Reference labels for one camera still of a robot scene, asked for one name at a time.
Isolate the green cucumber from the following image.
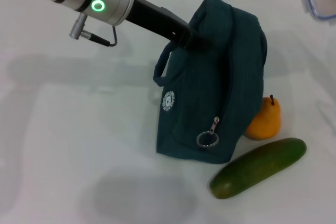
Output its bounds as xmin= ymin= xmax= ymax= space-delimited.
xmin=208 ymin=137 xmax=308 ymax=200

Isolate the silver plug with black cable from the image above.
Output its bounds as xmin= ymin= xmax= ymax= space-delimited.
xmin=68 ymin=13 xmax=118 ymax=47

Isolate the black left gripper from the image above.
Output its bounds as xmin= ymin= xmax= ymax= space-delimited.
xmin=125 ymin=0 xmax=208 ymax=52

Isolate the yellow pear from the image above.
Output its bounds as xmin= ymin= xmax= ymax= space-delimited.
xmin=243 ymin=94 xmax=282 ymax=141

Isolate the teal insulated lunch bag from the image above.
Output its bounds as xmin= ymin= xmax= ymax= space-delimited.
xmin=152 ymin=0 xmax=269 ymax=165

